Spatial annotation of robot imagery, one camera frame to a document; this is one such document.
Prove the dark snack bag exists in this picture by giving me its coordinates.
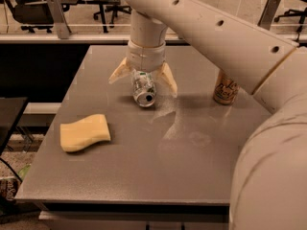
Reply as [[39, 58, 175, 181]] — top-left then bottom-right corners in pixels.
[[0, 176, 19, 216]]

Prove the right metal glass bracket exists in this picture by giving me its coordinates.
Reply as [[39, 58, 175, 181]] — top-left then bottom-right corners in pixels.
[[258, 0, 281, 30]]

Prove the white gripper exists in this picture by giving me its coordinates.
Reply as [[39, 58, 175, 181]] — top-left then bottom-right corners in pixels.
[[108, 40, 177, 98]]

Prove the black desk with legs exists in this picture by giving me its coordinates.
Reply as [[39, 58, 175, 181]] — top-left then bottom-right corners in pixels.
[[60, 0, 121, 34]]

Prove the black office chair centre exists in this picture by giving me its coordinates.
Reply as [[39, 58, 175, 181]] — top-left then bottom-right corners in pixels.
[[105, 5, 131, 28]]

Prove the metal glass bracket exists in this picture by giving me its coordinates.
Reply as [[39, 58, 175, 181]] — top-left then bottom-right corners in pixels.
[[258, 0, 281, 30], [46, 0, 70, 39]]

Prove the black office chair right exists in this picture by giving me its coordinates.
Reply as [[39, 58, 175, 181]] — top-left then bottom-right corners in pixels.
[[273, 0, 307, 34]]

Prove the gold LaCroix can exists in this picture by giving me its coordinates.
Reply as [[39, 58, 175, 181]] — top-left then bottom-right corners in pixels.
[[213, 70, 240, 105]]

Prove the black office chair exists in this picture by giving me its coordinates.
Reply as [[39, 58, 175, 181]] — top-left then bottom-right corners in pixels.
[[105, 5, 131, 28], [273, 0, 307, 34], [2, 0, 54, 34]]

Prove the silver green 7up can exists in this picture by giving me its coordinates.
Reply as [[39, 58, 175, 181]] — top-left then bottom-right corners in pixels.
[[131, 70, 156, 108]]

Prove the yellow sponge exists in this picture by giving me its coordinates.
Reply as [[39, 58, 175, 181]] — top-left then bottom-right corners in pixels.
[[59, 114, 111, 152]]

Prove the black office chair left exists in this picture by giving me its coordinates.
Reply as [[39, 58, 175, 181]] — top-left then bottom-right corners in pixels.
[[2, 0, 54, 34]]

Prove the left metal glass bracket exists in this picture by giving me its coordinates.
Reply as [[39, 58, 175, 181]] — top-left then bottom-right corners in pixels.
[[46, 0, 70, 39]]

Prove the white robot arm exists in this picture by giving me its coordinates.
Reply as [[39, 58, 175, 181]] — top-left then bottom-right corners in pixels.
[[110, 0, 307, 230]]

